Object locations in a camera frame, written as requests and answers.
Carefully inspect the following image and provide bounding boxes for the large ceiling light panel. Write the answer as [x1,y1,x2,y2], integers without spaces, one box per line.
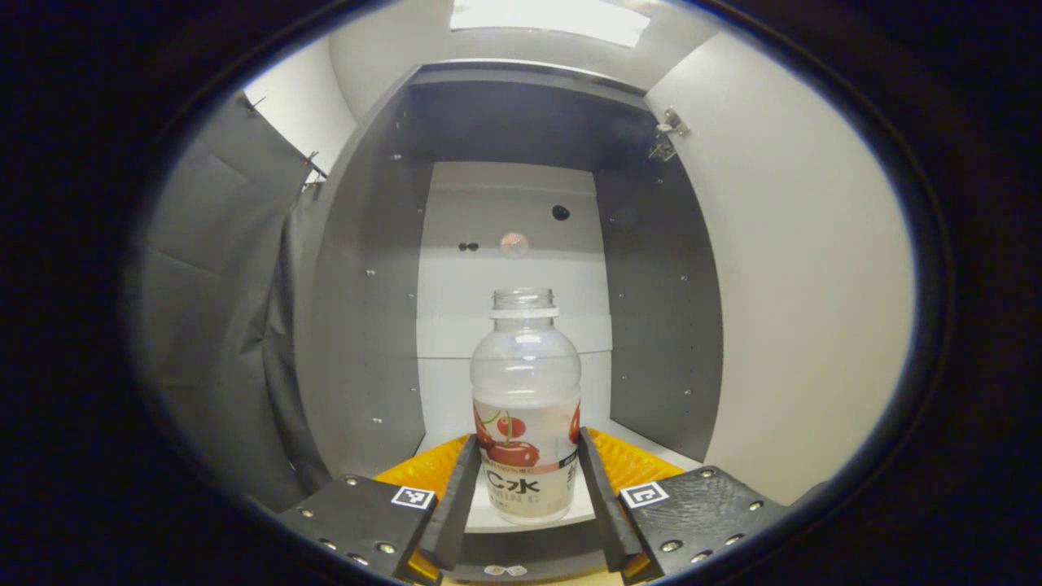
[450,0,652,48]

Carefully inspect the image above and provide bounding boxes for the metal door hinge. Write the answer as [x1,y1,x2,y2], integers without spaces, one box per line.
[649,108,690,161]

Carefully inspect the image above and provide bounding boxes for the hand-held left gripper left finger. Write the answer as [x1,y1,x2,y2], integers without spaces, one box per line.
[277,434,483,584]

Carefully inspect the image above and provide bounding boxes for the clear plastic bottle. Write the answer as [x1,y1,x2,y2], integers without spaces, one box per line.
[471,287,582,526]

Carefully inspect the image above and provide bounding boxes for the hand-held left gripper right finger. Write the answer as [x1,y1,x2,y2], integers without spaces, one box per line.
[578,427,789,585]

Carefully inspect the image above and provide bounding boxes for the dark grey cabinet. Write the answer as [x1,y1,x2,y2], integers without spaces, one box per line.
[293,59,725,583]

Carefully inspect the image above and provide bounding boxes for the black backdrop cloth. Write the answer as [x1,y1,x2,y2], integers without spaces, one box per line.
[130,90,331,514]

